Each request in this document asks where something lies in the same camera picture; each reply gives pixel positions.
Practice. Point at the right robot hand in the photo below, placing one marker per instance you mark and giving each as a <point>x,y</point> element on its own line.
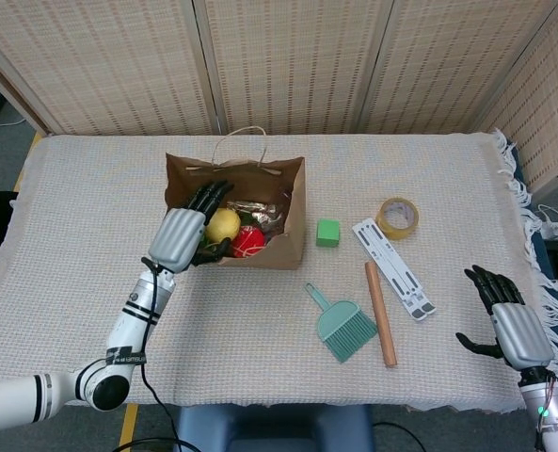
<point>521,332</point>

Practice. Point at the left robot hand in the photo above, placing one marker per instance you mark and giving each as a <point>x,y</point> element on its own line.
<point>175,237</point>

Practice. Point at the yellow pear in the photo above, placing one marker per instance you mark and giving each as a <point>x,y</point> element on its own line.
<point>224,225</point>

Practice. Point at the red round object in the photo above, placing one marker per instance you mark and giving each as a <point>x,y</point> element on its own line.
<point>249,242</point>

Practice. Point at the gold foil snack bag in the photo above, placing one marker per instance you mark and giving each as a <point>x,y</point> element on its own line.
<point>255,207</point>

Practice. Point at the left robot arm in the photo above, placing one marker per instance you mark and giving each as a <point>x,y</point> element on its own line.
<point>128,325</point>

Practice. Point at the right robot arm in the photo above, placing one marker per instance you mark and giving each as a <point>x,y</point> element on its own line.
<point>553,414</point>

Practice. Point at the brown paper bag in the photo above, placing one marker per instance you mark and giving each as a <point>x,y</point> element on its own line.
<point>269,254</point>

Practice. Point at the teal hand brush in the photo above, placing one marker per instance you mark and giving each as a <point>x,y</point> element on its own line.
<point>346,329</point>

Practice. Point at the beige woven tablecloth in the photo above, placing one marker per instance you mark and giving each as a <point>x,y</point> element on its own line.
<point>95,188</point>

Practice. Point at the wooden rolling pin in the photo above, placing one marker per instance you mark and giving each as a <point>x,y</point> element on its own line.
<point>380,311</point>

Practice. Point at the white folding laptop stand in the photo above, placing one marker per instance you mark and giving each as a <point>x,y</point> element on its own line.
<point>391,268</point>

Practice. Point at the green cube block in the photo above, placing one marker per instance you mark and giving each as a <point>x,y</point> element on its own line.
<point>328,234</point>

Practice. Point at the yellow packing tape roll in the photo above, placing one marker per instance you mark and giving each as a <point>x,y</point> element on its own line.
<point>387,221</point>

